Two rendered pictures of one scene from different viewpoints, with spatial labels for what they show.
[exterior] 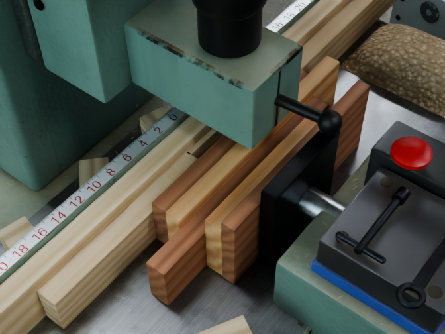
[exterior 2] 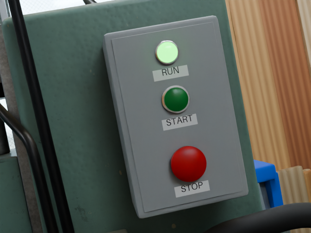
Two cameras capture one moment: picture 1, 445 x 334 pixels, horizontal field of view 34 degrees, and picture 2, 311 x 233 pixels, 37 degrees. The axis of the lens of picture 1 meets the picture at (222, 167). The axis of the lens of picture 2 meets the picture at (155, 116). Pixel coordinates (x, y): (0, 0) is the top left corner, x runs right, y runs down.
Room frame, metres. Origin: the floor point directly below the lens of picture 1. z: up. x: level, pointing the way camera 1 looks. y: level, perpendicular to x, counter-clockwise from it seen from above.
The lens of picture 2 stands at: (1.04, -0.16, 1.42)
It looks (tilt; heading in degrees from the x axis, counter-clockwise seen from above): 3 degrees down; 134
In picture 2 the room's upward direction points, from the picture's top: 11 degrees counter-clockwise
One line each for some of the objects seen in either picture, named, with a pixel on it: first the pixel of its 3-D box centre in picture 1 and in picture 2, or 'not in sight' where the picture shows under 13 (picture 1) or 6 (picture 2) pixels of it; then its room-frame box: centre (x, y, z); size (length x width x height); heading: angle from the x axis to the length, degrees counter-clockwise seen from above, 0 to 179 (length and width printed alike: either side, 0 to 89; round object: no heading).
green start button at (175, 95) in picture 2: not in sight; (176, 99); (0.79, 0.13, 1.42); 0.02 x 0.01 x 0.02; 51
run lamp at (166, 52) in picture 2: not in sight; (167, 52); (0.79, 0.13, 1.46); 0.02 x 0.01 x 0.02; 51
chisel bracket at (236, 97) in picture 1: (213, 69); not in sight; (0.47, 0.01, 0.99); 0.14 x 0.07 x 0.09; 51
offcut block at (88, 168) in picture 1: (97, 186); not in sight; (0.48, 0.13, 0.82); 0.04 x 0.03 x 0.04; 8
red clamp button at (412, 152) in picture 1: (411, 152); not in sight; (0.34, -0.14, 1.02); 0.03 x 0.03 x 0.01
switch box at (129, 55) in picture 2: not in sight; (172, 115); (0.76, 0.15, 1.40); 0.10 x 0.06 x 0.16; 51
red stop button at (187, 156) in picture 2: not in sight; (188, 163); (0.79, 0.13, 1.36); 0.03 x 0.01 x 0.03; 51
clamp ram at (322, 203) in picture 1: (328, 213); not in sight; (0.34, -0.08, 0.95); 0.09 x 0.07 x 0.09; 141
